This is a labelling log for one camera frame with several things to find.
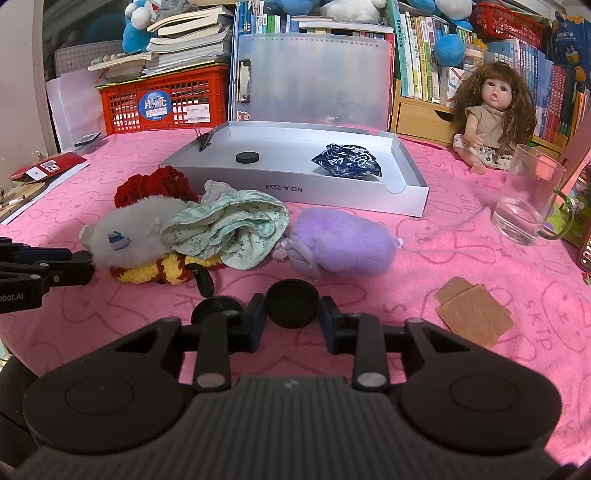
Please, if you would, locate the black round disc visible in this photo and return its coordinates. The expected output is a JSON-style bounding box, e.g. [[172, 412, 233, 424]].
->
[[264, 279, 320, 329], [191, 296, 243, 325]]

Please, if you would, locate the purple plush toy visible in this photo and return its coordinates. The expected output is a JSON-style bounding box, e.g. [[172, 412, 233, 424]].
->
[[271, 207, 404, 281]]

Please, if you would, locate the green patterned cloth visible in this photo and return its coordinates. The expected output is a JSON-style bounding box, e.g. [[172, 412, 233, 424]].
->
[[160, 180, 290, 271]]

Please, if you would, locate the white fluffy plush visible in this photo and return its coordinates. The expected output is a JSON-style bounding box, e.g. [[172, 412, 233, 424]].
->
[[78, 196, 187, 269]]

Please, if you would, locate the red yellow crochet toy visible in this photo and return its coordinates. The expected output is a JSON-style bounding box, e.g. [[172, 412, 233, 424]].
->
[[109, 166, 223, 285]]

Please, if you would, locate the red booklet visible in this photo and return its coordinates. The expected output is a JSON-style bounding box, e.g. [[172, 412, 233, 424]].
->
[[9, 152, 85, 183]]

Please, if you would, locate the silver cardboard tray box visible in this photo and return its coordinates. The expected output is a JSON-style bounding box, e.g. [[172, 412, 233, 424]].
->
[[162, 121, 429, 217]]

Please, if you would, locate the pink rabbit-print table cloth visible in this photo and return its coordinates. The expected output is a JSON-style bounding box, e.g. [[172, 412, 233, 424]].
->
[[1, 130, 590, 463]]

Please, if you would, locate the blue floral fabric pouch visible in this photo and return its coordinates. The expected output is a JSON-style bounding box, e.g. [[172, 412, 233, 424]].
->
[[311, 143, 382, 179]]

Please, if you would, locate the black disc in tray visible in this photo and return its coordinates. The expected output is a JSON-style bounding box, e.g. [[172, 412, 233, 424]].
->
[[235, 151, 259, 164]]

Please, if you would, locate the black binder clip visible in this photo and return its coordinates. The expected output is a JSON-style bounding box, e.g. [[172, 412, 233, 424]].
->
[[193, 126, 216, 152]]

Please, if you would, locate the glass mug with water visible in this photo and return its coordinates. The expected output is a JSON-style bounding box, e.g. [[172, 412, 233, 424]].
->
[[491, 144, 574, 246]]

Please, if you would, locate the wooden drawer organizer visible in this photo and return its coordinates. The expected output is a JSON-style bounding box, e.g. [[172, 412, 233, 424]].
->
[[390, 78, 569, 160]]

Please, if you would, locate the red plastic basket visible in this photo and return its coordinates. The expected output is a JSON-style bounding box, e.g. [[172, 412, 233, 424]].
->
[[98, 64, 229, 135]]

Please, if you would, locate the translucent clipboard folder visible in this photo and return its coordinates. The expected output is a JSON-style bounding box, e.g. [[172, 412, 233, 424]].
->
[[229, 33, 393, 130]]

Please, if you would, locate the long-haired baby doll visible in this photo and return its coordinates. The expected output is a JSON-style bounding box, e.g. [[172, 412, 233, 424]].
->
[[453, 62, 536, 174]]

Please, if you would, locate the blue white plush toy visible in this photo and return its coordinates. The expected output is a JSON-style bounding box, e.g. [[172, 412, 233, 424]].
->
[[122, 0, 161, 54]]

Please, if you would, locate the row of upright books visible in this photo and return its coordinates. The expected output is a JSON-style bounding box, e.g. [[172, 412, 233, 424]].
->
[[232, 1, 590, 142]]

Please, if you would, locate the stack of books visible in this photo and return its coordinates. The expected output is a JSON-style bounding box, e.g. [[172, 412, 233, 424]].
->
[[88, 1, 235, 83]]

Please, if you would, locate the red basket on shelf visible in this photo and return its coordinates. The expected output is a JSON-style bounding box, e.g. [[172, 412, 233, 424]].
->
[[470, 2, 544, 50]]

